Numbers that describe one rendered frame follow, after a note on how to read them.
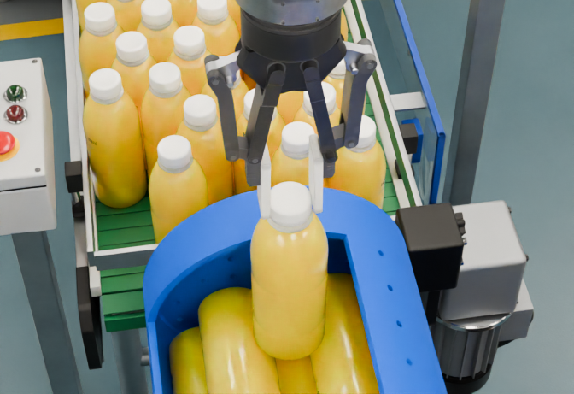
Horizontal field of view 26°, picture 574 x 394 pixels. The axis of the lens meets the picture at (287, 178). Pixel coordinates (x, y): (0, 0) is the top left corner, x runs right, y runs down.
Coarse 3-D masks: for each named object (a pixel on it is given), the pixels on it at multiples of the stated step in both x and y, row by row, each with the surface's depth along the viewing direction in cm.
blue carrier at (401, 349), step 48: (336, 192) 124; (192, 240) 122; (240, 240) 119; (336, 240) 130; (384, 240) 124; (144, 288) 129; (192, 288) 132; (384, 288) 118; (384, 336) 114; (384, 384) 109; (432, 384) 114
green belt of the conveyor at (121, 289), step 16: (368, 96) 179; (368, 112) 177; (384, 192) 167; (96, 208) 165; (112, 208) 165; (128, 208) 165; (144, 208) 165; (384, 208) 165; (112, 224) 163; (128, 224) 163; (144, 224) 163; (112, 240) 161; (128, 240) 161; (144, 240) 161; (112, 272) 158; (128, 272) 158; (112, 288) 156; (128, 288) 156; (112, 304) 155; (128, 304) 155; (112, 320) 155; (128, 320) 156; (144, 320) 156
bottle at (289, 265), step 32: (256, 224) 112; (320, 224) 111; (256, 256) 111; (288, 256) 109; (320, 256) 111; (256, 288) 114; (288, 288) 112; (320, 288) 114; (256, 320) 119; (288, 320) 115; (320, 320) 118; (288, 352) 119
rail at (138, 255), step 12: (96, 252) 150; (108, 252) 150; (120, 252) 150; (132, 252) 150; (144, 252) 150; (96, 264) 150; (108, 264) 151; (120, 264) 151; (132, 264) 152; (144, 264) 152
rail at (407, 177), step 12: (360, 0) 181; (360, 12) 179; (360, 24) 179; (384, 84) 169; (384, 96) 167; (384, 108) 168; (396, 120) 165; (396, 132) 163; (396, 144) 162; (396, 156) 163; (408, 168) 159; (408, 180) 157; (408, 192) 158; (420, 204) 155
